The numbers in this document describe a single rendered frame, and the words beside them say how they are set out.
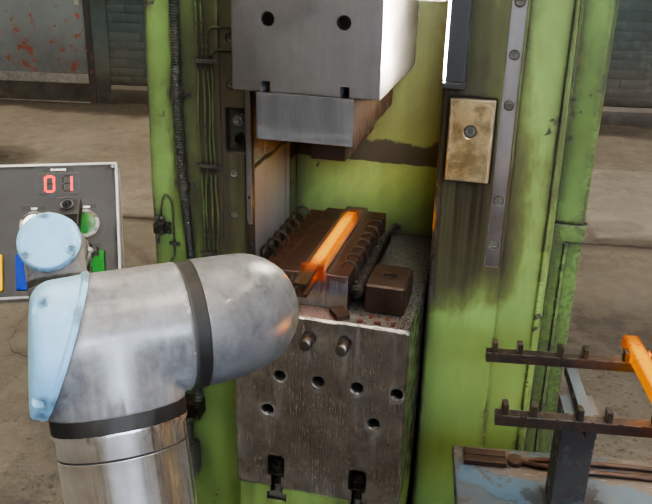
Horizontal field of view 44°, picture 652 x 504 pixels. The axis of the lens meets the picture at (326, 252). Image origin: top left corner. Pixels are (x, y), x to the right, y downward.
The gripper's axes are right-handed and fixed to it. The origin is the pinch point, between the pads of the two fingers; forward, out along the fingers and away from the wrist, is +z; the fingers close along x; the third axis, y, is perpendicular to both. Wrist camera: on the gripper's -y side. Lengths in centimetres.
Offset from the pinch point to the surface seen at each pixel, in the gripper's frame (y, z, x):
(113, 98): -234, 610, -40
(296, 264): 2.0, 12.6, 43.7
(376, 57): -33, -19, 57
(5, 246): -4.4, 11.1, -15.7
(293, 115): -25.3, -6.8, 42.3
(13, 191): -15.7, 11.2, -14.0
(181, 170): -21.8, 22.2, 20.2
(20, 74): -265, 627, -127
